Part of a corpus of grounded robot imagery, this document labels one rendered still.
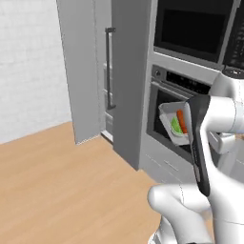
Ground white vegetable container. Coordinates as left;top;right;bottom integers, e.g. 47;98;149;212
157;100;193;148

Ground grey drawer front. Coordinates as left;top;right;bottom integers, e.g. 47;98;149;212
140;152;197;186

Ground black microwave oven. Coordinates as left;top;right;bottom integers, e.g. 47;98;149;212
152;0;244;71

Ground green citrus wedge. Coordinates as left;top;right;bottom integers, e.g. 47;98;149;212
170;116;185;136

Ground grey oven door handle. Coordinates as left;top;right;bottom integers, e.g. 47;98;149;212
150;80;204;98

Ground grey built-in oven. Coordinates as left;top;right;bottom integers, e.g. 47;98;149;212
146;64;223;165

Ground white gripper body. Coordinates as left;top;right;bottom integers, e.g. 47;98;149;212
208;131;237;155

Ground black fridge door handle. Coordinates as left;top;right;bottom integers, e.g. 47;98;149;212
104;27;117;112

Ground grey fridge door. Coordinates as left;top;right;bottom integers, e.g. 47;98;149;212
55;0;104;146

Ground grey fridge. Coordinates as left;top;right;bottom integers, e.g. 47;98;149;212
93;0;153;172

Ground orange carrot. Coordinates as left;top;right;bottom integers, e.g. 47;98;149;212
175;109;189;134

